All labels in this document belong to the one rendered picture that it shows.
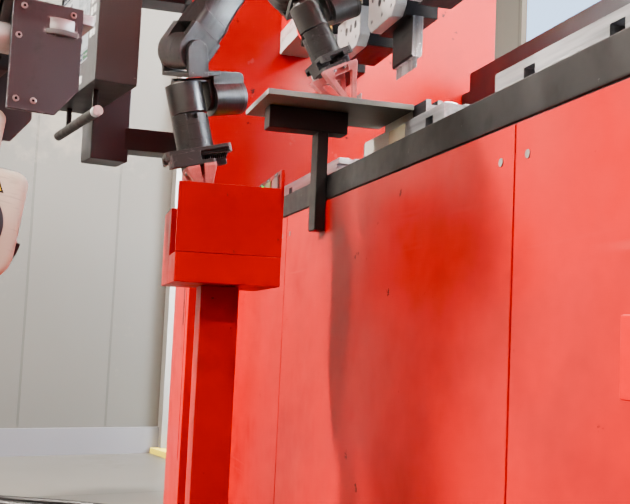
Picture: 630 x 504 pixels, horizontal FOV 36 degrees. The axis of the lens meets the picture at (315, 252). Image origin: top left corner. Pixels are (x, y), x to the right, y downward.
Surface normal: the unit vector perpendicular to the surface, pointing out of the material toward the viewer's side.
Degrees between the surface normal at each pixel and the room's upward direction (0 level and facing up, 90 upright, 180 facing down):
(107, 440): 90
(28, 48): 90
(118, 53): 90
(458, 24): 90
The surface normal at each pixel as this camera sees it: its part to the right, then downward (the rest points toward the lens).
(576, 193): -0.96, -0.07
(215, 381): 0.24, -0.07
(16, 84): 0.51, -0.05
